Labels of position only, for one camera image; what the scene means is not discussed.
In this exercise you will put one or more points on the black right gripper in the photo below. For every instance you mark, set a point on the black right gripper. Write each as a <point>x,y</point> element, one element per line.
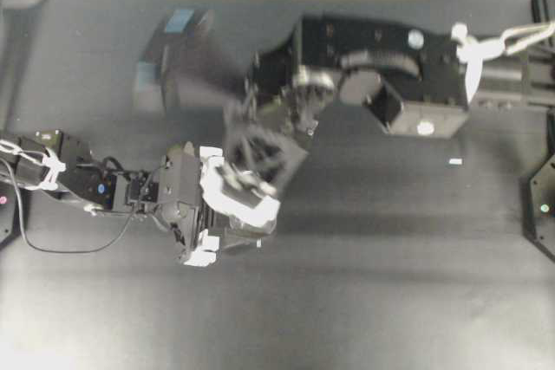
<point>286,100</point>

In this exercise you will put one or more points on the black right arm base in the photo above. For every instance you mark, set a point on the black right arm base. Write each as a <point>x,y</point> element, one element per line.
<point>539,199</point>

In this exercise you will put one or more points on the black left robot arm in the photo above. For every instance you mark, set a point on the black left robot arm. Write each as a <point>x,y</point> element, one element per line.
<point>63,168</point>

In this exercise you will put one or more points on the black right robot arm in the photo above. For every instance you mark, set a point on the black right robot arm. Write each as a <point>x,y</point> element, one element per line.
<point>409,79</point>

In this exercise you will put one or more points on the clear plastic bottle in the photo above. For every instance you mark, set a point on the clear plastic bottle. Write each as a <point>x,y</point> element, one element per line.
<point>254,202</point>

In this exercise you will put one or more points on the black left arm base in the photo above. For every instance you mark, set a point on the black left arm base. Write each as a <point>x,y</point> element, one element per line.
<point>10,227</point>

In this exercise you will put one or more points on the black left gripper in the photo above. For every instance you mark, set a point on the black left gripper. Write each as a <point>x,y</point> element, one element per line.
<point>193,186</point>

